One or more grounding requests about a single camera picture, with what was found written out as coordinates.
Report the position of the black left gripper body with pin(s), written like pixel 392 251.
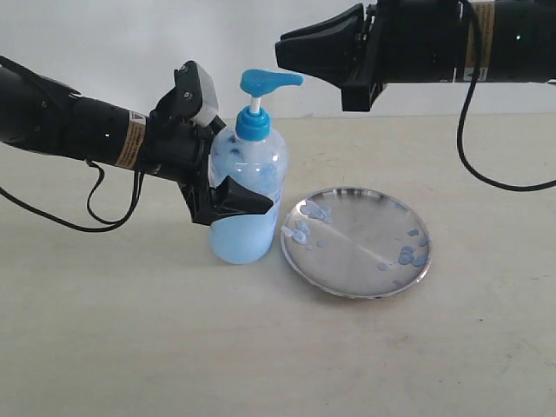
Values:
pixel 177 150

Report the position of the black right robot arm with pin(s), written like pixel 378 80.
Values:
pixel 507 42

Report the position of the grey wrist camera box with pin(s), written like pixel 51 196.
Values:
pixel 195 95

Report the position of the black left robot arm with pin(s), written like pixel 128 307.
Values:
pixel 43 116

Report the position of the round stainless steel plate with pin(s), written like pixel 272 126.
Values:
pixel 356 243

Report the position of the blue pump soap bottle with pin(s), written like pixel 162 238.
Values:
pixel 249 161

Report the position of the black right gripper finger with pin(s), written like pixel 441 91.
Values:
pixel 346 25
pixel 336 62

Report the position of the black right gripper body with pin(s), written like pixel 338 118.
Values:
pixel 402 42

